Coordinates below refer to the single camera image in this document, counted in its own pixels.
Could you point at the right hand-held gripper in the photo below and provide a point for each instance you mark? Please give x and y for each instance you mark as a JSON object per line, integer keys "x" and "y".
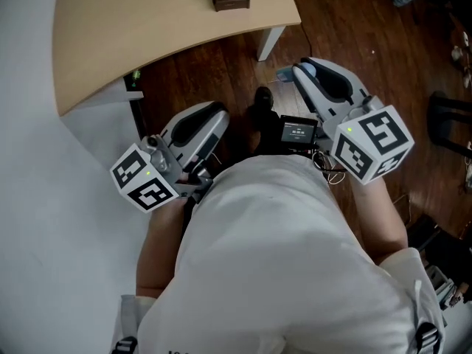
{"x": 372, "y": 146}

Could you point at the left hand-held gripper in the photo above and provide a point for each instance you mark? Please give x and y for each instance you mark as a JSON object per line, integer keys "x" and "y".
{"x": 140, "y": 183}

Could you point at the small blue object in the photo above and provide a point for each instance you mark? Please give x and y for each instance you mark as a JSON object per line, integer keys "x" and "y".
{"x": 285, "y": 76}

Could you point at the person's right forearm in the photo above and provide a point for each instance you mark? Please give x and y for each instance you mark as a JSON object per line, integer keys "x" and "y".
{"x": 383, "y": 223}

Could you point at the person's left forearm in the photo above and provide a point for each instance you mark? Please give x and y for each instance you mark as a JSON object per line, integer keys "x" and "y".
{"x": 155, "y": 249}

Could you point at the black chest screen device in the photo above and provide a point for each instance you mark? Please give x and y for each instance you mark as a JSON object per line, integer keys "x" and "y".
{"x": 298, "y": 131}

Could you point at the person's black shoe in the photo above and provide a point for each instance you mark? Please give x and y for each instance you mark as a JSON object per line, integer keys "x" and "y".
{"x": 264, "y": 100}

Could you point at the white desk leg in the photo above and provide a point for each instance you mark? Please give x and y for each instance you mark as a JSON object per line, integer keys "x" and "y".
{"x": 271, "y": 42}

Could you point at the small green glass bottle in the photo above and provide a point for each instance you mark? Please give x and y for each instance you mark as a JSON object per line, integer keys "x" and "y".
{"x": 136, "y": 75}

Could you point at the black stool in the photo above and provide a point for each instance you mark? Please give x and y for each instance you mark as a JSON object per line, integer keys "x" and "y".
{"x": 442, "y": 105}

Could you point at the person's white shirt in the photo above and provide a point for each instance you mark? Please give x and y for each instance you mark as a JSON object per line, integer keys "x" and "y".
{"x": 276, "y": 256}

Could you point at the black bag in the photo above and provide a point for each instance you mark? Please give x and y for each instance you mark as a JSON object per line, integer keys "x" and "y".
{"x": 450, "y": 249}

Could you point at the grey equipment case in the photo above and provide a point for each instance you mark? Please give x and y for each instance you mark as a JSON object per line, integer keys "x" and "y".
{"x": 444, "y": 288}

